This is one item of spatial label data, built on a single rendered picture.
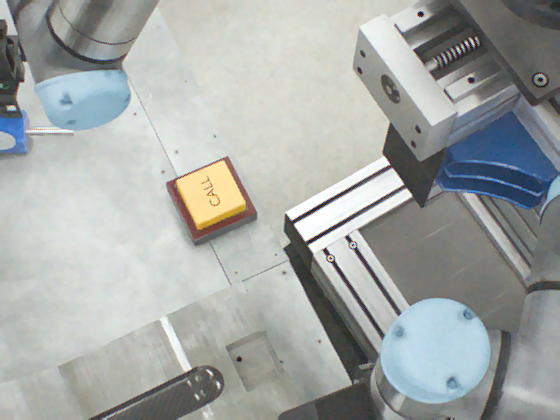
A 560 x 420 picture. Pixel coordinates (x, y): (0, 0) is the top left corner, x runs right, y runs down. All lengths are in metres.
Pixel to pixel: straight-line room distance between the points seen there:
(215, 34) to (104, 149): 1.02
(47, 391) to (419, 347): 0.45
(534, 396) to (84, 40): 0.44
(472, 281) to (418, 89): 0.81
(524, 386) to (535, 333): 0.05
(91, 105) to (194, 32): 1.39
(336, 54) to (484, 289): 0.65
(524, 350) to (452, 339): 0.06
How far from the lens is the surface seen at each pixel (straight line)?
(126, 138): 1.31
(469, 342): 0.82
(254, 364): 1.15
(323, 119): 2.21
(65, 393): 1.14
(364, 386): 0.99
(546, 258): 0.89
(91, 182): 1.30
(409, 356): 0.81
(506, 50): 1.11
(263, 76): 2.25
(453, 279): 1.89
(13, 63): 1.16
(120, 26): 0.88
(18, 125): 1.30
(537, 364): 0.85
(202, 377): 1.12
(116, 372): 1.13
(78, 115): 0.94
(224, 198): 1.23
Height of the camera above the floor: 1.98
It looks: 68 degrees down
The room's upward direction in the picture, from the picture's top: 3 degrees clockwise
